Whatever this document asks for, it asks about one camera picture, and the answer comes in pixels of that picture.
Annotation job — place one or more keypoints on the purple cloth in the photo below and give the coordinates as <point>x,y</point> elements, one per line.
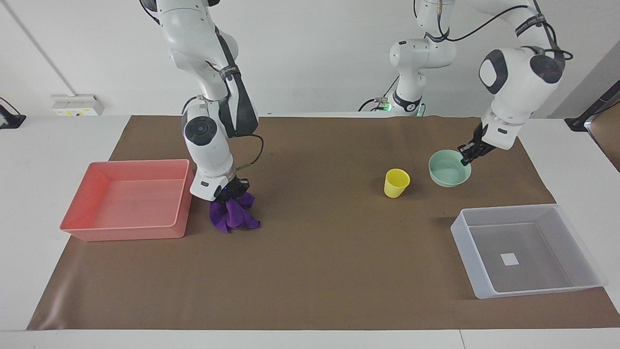
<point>235,215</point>

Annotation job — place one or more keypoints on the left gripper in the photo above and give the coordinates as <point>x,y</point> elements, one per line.
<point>478,134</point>

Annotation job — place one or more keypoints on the white square sticker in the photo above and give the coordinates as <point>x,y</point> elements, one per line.
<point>509,259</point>

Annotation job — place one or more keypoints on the black stand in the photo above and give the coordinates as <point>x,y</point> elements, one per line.
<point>9,118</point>
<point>593,109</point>

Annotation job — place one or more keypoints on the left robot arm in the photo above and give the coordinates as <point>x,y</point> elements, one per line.
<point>520,92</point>

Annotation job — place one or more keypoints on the white wall conduit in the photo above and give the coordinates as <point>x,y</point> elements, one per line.
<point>41,51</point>

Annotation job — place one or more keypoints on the pink plastic bin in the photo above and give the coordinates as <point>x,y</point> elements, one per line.
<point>131,198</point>

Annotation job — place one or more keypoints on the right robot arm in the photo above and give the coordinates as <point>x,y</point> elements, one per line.
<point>208,145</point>

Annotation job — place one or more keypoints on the yellow plastic cup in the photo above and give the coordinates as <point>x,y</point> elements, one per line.
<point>396,184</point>

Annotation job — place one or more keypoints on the clear plastic bin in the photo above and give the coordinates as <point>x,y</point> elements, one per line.
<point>523,252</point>

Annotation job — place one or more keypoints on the light green bowl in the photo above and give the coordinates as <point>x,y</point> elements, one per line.
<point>448,174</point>

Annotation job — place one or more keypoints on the white wall socket box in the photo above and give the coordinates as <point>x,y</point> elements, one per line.
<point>77,105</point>

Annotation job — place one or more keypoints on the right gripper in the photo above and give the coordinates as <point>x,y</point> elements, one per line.
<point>233,189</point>

